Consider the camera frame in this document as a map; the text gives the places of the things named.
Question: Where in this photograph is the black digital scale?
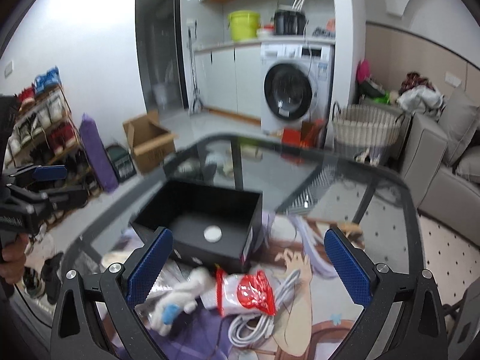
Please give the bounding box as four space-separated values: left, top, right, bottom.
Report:
106 144 137 184

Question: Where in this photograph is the white wifi router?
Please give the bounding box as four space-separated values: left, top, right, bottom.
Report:
277 0 305 11

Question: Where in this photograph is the red cardboard box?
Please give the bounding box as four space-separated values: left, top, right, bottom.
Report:
281 119 326 149

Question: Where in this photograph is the clear bag of white rope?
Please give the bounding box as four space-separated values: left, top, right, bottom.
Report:
135 259 192 319

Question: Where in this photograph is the white front-load washing machine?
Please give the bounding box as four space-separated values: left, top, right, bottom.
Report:
260 42 335 134

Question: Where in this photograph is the white plush toy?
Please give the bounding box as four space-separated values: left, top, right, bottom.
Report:
148 267 215 336

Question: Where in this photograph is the open cardboard box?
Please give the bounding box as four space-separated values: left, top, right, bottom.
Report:
123 110 176 174

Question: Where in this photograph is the black rice cooker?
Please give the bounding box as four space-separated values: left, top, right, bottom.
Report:
273 9 307 36

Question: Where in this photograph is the wooden shoe rack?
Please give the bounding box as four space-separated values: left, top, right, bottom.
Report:
3 84 103 229

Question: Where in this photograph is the purple rolled mat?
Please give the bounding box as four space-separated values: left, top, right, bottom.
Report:
79 113 119 194

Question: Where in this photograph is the red and white snack packet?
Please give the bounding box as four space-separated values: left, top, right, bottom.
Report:
215 268 277 317

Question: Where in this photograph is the white cable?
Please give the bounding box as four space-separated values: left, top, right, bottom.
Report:
228 268 303 350

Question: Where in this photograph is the black open storage box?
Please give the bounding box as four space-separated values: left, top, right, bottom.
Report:
131 179 263 274

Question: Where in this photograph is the person's left hand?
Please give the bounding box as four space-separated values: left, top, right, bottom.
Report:
0 234 29 284

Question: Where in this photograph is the grey sofa cushion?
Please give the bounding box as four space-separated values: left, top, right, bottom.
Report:
439 88 479 167

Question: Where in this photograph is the mop with metal handle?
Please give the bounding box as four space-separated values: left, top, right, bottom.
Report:
187 19 203 115

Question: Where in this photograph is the pile of clothes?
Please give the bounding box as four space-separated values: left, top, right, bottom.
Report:
396 72 445 121

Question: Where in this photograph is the grey sofa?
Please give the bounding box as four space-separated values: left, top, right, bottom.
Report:
400 114 479 245

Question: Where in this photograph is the lime green bucket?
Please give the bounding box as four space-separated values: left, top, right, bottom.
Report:
228 10 260 42

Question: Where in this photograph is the woven laundry basket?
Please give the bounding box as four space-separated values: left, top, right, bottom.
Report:
329 102 405 166

